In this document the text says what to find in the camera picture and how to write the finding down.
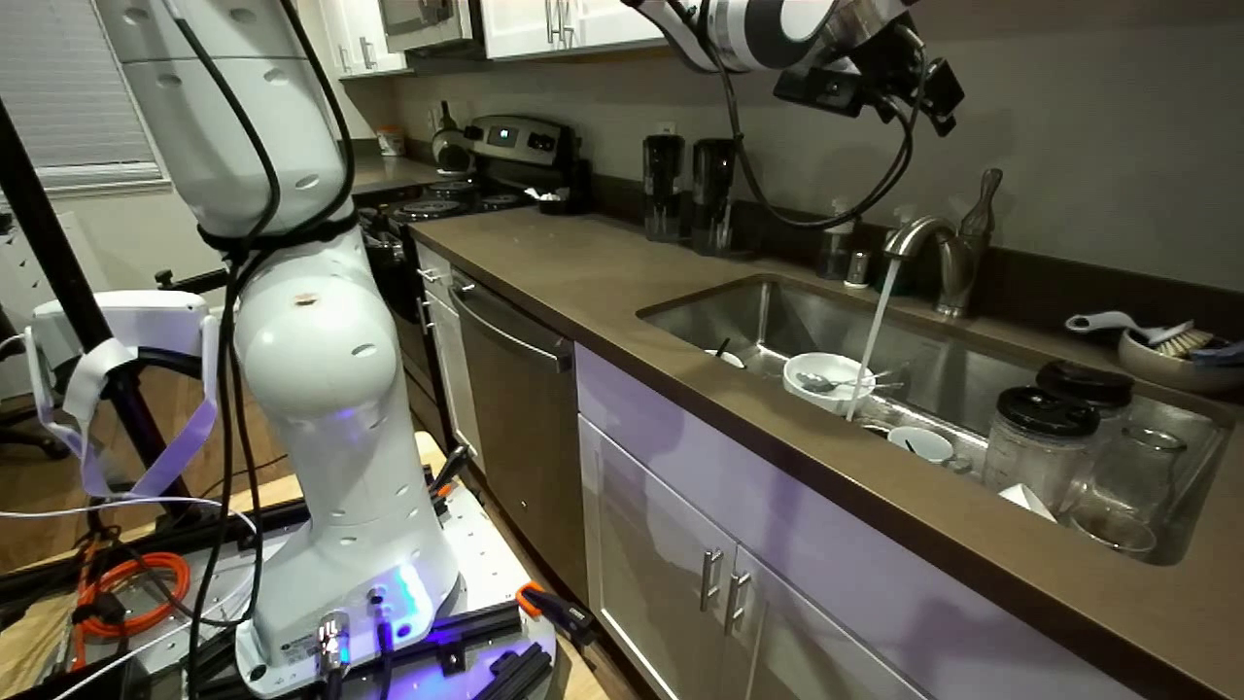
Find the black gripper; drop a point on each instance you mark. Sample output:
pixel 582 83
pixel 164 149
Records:
pixel 882 60

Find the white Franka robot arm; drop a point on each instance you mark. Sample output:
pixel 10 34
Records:
pixel 325 389

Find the chrome kitchen faucet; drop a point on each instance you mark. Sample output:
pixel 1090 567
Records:
pixel 925 236

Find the white pump soap dispenser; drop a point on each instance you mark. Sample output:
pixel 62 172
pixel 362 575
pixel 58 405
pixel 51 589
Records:
pixel 839 245

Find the small metal cup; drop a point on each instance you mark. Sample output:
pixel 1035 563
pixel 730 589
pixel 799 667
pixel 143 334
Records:
pixel 857 269

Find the running water stream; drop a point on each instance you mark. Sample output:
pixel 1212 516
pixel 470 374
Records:
pixel 878 334

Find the stainless steel sink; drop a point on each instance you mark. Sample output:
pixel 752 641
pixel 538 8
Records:
pixel 960 372

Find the white scoop utensil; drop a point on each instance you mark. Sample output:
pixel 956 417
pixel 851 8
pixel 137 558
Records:
pixel 1103 323

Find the white bowl with spoon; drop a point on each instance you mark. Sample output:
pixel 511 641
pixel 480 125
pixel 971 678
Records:
pixel 830 380

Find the glass jar with black lid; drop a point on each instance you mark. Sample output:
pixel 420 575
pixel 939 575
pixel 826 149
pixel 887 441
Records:
pixel 1085 384
pixel 1035 448

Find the small white bowl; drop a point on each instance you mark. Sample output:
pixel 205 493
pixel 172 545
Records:
pixel 925 445

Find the bowl holding utensils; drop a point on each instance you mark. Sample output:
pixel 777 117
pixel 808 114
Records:
pixel 1181 365

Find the clear lidless glass jar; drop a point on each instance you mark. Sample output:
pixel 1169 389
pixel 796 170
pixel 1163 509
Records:
pixel 1128 489

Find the dark kettle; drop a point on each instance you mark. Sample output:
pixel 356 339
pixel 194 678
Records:
pixel 453 144

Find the built-in microwave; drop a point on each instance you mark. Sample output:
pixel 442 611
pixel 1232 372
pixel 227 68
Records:
pixel 426 20

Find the stainless steel dishwasher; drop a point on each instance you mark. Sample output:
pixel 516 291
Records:
pixel 527 429

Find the white narrow drawer cabinet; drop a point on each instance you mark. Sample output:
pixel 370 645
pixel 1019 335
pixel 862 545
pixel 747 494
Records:
pixel 448 353

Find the white lower cabinet door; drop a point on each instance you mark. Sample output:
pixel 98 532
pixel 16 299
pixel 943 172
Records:
pixel 812 647
pixel 647 569

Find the white perforated robot table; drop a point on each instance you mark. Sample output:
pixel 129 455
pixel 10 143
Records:
pixel 487 545

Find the black and orange clamp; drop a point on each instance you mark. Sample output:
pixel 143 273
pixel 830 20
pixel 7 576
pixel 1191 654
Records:
pixel 554 610

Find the window blind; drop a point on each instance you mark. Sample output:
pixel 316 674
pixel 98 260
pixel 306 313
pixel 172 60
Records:
pixel 63 81

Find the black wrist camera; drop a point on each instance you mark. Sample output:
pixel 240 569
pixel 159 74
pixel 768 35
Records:
pixel 818 92

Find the black metal frame bar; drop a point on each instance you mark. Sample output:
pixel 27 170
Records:
pixel 470 630

